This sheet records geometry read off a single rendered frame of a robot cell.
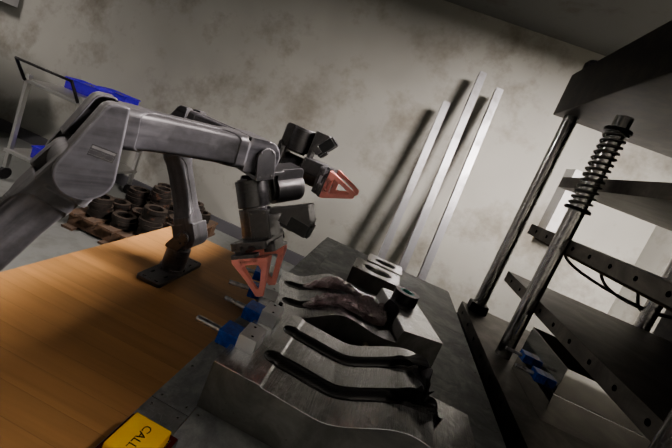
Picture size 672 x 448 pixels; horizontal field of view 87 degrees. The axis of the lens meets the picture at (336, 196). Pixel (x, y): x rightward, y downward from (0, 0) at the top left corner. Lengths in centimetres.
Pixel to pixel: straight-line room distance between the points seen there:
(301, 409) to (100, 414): 30
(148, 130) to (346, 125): 301
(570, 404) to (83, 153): 129
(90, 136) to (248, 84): 332
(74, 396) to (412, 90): 321
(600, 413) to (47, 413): 128
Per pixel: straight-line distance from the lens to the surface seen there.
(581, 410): 136
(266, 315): 80
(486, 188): 352
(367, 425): 66
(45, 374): 77
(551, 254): 153
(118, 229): 302
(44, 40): 525
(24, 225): 56
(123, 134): 51
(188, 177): 102
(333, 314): 96
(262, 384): 67
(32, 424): 70
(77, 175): 52
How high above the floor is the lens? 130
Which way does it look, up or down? 8 degrees down
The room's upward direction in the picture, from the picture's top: 22 degrees clockwise
